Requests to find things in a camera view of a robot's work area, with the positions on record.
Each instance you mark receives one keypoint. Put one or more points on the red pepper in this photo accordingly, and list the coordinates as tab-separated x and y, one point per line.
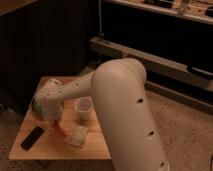
59	130

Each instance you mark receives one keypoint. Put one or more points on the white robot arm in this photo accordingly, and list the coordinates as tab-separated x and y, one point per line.
117	89

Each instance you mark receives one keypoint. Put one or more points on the beige sponge block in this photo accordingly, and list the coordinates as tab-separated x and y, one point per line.
77	136

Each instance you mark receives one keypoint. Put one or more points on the wooden table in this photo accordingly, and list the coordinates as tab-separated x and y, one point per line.
51	146

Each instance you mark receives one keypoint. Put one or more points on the green bowl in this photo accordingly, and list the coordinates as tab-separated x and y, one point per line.
36	110

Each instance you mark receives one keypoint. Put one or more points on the black remote control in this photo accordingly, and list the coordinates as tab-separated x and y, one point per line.
31	138

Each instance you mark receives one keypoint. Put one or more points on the metal shelf frame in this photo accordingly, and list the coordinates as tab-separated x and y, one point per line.
178	54

